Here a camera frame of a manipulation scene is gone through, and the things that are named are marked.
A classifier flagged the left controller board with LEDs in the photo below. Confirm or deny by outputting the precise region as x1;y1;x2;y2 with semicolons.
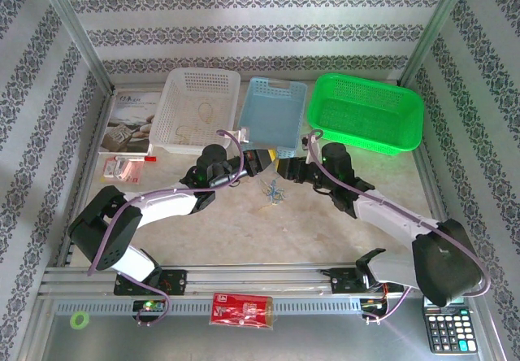
132;298;166;314

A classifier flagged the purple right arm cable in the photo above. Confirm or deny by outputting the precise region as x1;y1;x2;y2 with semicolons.
309;129;491;325

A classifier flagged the pink packaged stationery item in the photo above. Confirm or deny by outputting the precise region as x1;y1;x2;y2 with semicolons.
100;156;146;185

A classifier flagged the green tape roll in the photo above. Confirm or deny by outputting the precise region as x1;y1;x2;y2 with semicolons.
69;311;90;330

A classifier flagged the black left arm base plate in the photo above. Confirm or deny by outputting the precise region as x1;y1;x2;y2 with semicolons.
113;268;189;297

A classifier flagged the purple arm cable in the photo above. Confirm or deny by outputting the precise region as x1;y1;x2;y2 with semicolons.
87;128;246;328
309;129;491;325

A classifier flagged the white marker with red cap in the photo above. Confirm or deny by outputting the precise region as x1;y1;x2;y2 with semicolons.
115;154;158;163

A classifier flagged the red foil packet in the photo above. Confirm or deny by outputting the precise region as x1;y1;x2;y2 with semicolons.
209;292;275;332

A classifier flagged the right controller board with wires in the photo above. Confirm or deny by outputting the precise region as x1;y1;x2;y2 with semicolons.
360;297;390;312

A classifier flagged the printed booklet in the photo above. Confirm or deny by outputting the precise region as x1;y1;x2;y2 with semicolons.
100;88;162;154

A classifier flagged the aluminium mounting rail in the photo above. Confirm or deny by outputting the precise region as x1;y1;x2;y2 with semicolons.
38;262;423;297

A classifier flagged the black desk calculator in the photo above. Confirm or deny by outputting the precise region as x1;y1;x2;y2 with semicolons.
423;295;479;354

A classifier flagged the grey slotted cable duct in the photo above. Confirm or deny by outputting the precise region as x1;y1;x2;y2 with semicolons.
54;298;365;316

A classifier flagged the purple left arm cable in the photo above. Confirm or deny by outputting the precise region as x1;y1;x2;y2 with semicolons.
87;128;246;328

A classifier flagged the white perforated plastic basket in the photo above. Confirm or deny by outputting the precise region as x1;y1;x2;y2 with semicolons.
148;67;241;157

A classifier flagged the aluminium frame post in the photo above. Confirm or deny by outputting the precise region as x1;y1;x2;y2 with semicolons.
34;0;115;94
396;0;479;89

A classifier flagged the pile of rubber bands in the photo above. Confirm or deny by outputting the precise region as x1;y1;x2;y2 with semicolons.
258;176;288;212

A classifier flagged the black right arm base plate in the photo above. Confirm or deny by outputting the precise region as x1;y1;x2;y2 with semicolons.
328;267;405;296

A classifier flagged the green perforated plastic basket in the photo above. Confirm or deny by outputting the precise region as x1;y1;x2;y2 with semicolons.
306;72;426;157

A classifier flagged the light blue plastic basket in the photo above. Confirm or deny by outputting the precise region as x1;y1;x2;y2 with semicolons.
236;76;309;160

